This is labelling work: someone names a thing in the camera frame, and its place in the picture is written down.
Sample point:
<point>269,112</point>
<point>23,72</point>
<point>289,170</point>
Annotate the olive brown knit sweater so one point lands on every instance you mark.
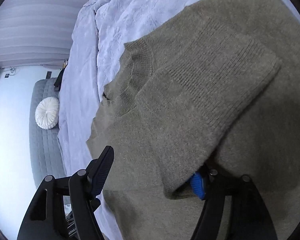
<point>264,141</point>

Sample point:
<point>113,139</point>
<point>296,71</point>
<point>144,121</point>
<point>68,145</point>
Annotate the grey quilted bench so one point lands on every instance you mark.
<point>45,153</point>

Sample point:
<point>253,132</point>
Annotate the grey striped window blind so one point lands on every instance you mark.
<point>37,32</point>

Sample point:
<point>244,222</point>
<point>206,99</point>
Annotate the lavender plush bed blanket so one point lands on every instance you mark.
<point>110,30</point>

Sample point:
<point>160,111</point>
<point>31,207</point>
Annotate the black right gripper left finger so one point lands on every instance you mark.
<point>64,208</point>

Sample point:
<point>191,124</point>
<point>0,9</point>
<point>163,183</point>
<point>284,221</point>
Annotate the white round pleated cushion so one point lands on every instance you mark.
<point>47,113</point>

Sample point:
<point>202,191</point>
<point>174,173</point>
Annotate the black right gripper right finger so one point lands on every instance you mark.
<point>249,217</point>

